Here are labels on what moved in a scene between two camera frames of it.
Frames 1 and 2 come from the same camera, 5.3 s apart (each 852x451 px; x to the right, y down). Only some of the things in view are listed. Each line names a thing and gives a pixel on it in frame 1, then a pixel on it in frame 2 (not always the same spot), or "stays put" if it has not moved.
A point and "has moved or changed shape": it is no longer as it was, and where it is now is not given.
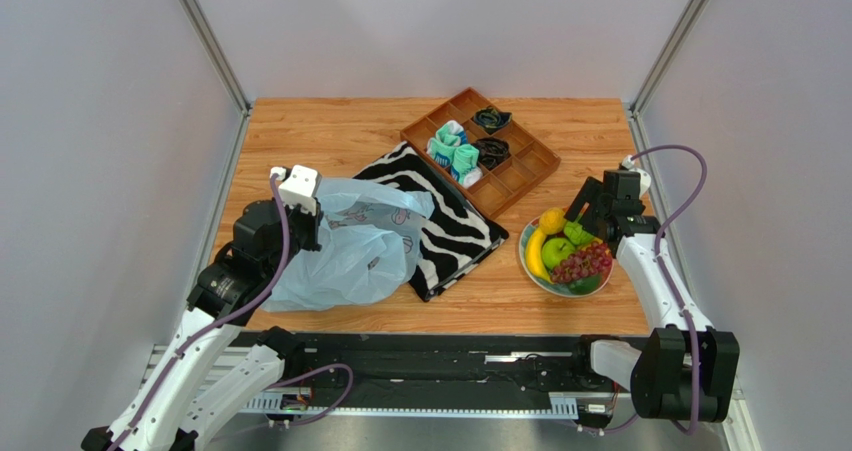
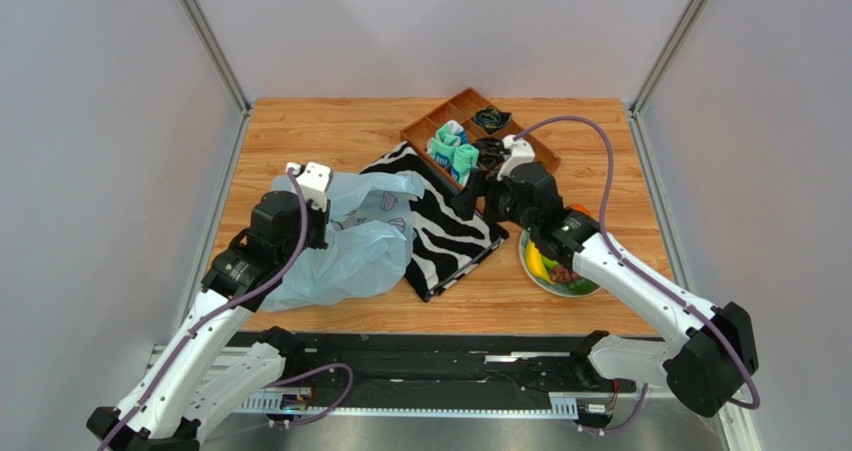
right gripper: (595, 207) → (492, 180)
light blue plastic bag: (370, 245) has moved or changed shape
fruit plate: (538, 279) stays put
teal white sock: (449, 135) stays put
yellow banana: (534, 256) stays put
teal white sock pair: (465, 168) stays put
